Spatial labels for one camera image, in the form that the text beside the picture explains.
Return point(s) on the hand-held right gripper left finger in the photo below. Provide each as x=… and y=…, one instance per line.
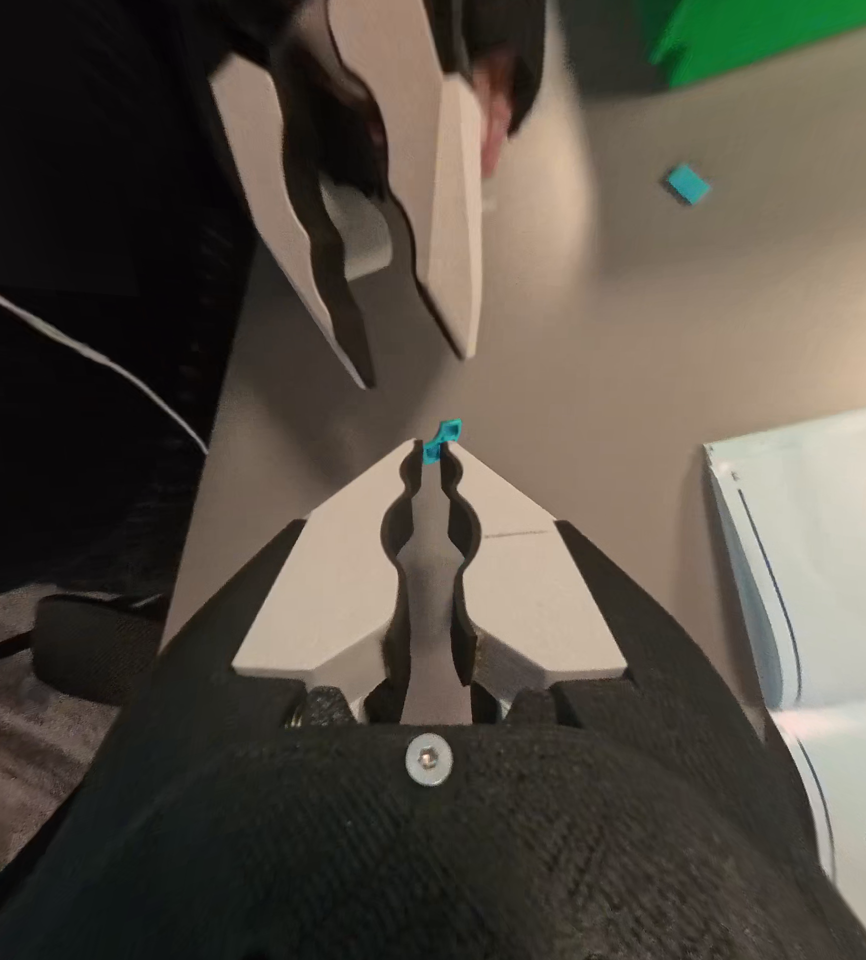
x=313, y=600

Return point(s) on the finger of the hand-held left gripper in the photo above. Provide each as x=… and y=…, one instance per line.
x=440, y=187
x=268, y=172

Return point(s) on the person's black clothing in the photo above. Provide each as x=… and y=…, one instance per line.
x=65, y=187

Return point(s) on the teal lego brick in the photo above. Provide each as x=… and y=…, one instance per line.
x=686, y=184

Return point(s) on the small teal lego piece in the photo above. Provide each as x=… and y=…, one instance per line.
x=440, y=442

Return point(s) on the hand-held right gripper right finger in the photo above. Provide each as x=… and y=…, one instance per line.
x=538, y=600

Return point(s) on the person's left hand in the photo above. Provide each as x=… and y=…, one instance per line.
x=494, y=112

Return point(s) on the green lego baseplate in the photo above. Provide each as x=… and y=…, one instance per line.
x=763, y=37

